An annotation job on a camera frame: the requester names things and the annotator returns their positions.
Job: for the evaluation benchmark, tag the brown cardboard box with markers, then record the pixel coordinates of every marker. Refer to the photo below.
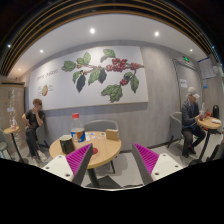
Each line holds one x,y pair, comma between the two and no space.
112,134

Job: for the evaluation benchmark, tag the seated person with white cap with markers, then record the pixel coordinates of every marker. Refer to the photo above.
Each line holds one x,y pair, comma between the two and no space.
192,132

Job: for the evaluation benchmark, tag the seated person in black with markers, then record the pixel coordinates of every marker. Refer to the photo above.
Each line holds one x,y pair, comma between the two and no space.
33,119

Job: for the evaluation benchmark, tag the grey armchair right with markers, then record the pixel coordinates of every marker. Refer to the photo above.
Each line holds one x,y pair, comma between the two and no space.
176,127

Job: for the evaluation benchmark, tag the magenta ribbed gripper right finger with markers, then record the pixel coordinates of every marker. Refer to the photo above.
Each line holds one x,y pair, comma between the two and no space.
153,166

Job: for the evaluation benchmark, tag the small round table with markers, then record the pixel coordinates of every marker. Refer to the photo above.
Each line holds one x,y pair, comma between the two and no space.
211,124
11,131

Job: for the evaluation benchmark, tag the white table card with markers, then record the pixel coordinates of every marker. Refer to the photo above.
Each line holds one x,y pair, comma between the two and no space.
87,136

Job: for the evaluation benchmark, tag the red round coaster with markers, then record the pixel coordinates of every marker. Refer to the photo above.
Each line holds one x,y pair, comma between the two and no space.
95,151

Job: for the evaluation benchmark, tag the round wooden cafe table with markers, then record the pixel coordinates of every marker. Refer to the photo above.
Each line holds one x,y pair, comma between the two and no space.
107,151

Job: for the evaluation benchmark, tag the clear plastic bottle red cap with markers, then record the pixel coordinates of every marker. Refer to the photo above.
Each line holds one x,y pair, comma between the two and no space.
77,131

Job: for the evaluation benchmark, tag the small round table left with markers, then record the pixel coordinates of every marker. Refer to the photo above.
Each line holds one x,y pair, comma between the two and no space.
11,131

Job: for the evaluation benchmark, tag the dark glass cup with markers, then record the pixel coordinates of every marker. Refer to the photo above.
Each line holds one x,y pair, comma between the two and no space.
67,144

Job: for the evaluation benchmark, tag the grey door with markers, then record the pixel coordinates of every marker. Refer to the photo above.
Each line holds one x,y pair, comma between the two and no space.
185,75

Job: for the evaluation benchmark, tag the green exit sign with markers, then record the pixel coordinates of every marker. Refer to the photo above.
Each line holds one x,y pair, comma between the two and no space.
186,59

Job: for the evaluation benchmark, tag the grey upholstered chair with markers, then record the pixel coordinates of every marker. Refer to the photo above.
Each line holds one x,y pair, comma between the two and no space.
101,125

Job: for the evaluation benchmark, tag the coffee plant wall mural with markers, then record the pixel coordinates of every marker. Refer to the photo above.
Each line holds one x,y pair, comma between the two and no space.
96,76

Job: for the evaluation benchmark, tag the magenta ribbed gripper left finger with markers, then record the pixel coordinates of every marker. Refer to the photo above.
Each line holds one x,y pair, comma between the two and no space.
73,166

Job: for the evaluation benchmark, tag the small round table right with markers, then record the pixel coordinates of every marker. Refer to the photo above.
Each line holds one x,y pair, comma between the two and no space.
211,124

